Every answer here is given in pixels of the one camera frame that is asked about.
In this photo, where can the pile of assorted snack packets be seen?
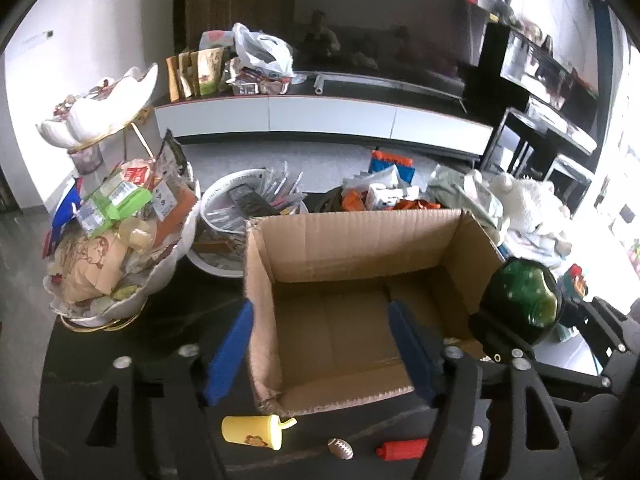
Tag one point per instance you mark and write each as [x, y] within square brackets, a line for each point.
[385, 197]

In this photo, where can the brown snack pouch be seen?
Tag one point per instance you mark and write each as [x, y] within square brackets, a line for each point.
[173, 77]

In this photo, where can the red toy sauce bottle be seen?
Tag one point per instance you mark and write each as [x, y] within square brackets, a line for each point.
[402, 450]

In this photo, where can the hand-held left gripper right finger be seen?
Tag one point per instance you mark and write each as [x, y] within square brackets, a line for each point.
[410, 350]

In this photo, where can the pile of clear sachets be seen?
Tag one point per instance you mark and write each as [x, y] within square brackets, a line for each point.
[285, 187]

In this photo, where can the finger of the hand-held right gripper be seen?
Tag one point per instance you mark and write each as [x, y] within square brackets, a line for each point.
[607, 327]
[500, 337]

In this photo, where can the yellow toy cup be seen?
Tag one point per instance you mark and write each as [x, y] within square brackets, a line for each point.
[250, 430]

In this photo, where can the pink and white bag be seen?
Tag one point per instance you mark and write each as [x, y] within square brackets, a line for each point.
[215, 39]

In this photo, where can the white printed round bowl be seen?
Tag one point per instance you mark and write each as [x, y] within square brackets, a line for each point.
[220, 200]

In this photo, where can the white plush toy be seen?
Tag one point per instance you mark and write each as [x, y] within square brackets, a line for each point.
[525, 200]

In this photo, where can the large white shell bowl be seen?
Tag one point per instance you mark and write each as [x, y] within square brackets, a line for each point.
[165, 267]

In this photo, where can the pale jelly cups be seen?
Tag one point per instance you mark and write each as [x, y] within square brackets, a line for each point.
[137, 235]

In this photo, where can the colourful toy blocks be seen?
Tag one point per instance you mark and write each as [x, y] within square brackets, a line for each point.
[577, 280]

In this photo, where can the orange snack packet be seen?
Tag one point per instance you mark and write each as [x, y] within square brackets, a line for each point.
[175, 210]

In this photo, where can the brown flat packet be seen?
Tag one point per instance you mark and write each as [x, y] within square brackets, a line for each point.
[215, 247]

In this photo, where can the blue and orange packet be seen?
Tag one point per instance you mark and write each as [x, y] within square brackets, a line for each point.
[390, 165]

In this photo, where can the blue snack packet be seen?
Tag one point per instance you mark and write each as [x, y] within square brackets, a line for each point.
[65, 210]

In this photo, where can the white television cabinet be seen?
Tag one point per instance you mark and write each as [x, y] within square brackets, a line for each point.
[325, 117]

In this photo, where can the pale green plastic bag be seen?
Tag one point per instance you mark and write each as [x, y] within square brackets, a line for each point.
[450, 187]

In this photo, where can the black marble desktop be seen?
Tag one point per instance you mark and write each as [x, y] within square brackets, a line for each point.
[165, 320]

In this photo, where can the white plastic tube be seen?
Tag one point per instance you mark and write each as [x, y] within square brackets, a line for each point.
[319, 85]

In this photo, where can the pink patterned container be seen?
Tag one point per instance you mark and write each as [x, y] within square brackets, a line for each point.
[87, 160]

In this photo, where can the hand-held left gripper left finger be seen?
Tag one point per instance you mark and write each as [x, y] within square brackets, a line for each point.
[230, 355]

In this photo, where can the brown paper snack packet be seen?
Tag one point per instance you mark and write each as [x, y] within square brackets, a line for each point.
[85, 265]

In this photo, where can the glass side table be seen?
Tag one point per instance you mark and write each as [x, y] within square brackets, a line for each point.
[570, 175]

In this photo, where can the pile of wrapped candies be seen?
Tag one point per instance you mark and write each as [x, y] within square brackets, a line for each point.
[75, 105]

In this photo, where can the large black television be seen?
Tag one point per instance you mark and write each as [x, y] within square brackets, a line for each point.
[390, 35]

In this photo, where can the green print snack pouch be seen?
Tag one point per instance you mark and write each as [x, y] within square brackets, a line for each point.
[210, 72]

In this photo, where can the small white shell bowl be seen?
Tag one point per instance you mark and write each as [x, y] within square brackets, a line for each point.
[115, 105]

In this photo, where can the white plastic bag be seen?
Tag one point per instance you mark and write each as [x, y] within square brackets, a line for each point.
[260, 47]

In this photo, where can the brown toy football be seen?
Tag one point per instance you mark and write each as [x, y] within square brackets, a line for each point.
[341, 449]

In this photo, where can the foil tray of snacks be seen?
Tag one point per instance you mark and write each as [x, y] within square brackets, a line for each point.
[260, 85]

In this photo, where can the brown cardboard box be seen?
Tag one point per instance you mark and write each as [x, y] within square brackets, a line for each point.
[325, 320]

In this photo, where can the black display shelf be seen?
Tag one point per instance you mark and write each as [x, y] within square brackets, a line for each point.
[492, 50]

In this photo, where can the stack of papers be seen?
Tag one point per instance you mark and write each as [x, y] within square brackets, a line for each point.
[530, 247]

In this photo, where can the grey plush rabbit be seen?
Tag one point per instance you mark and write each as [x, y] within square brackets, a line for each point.
[505, 5]

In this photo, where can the green snack packet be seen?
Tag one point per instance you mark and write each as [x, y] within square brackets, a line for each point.
[115, 197]

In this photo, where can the dark green round toy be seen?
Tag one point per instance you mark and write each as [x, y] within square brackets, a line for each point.
[525, 290]

